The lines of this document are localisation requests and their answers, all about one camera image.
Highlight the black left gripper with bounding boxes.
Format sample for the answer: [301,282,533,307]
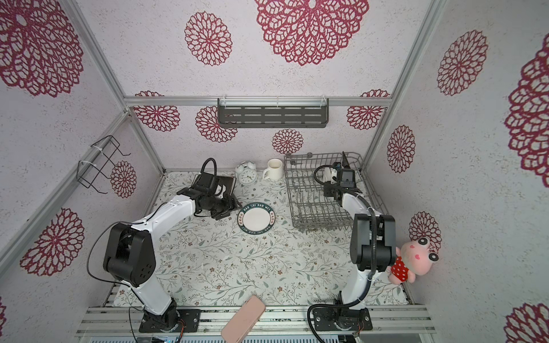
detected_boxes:
[204,193,244,221]

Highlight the white round plate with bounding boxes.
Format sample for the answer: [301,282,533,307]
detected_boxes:
[237,202,276,235]
[322,166,339,184]

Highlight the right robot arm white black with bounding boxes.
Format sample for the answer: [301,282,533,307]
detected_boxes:
[315,165,396,310]

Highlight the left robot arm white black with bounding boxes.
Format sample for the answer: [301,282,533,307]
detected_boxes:
[103,187,242,332]

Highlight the black square plate glossy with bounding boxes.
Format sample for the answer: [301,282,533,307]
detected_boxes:
[341,152,350,169]

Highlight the white twin bell alarm clock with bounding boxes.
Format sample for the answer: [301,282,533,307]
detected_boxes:
[235,161,257,186]

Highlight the white ceramic mug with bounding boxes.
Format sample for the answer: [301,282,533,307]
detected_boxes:
[262,159,284,181]

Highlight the pink pig plush toy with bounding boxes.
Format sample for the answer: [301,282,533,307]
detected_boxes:
[388,237,440,285]

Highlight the pink phone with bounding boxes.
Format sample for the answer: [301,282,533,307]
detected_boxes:
[221,295,266,343]

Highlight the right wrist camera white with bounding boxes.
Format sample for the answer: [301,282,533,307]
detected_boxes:
[323,163,342,184]

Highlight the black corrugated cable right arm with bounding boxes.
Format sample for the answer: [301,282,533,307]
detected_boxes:
[306,164,380,343]

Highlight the grey wire dish rack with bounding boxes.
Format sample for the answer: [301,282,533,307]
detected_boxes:
[284,151,389,231]

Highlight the grey wall shelf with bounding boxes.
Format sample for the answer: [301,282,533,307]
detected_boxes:
[217,98,330,129]

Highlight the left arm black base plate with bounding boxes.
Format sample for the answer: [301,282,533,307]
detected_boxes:
[139,309,202,333]

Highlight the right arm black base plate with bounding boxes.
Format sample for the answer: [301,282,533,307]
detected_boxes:
[312,307,373,332]

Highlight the black wire wall holder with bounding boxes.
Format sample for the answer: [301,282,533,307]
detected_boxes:
[76,134,131,194]

